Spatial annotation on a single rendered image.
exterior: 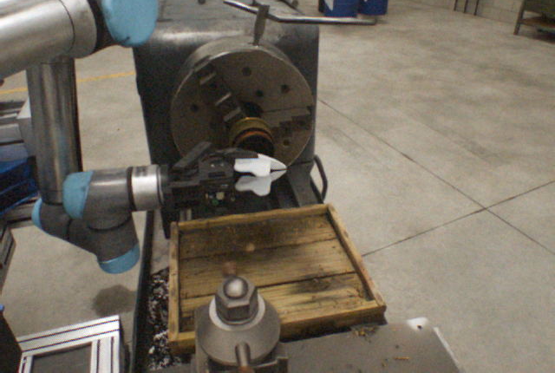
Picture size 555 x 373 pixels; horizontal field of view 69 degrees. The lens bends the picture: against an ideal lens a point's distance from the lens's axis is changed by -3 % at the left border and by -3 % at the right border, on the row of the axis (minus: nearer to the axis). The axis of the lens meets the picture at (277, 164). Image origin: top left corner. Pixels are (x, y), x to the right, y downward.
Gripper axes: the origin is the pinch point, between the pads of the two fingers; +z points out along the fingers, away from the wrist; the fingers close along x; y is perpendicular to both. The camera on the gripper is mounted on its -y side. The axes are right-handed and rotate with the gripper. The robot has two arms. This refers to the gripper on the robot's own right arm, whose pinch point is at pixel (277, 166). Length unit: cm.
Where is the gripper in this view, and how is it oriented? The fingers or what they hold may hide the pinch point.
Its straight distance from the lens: 73.8
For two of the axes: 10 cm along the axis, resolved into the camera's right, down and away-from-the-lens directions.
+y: 2.0, 5.0, -8.4
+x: 0.0, -8.6, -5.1
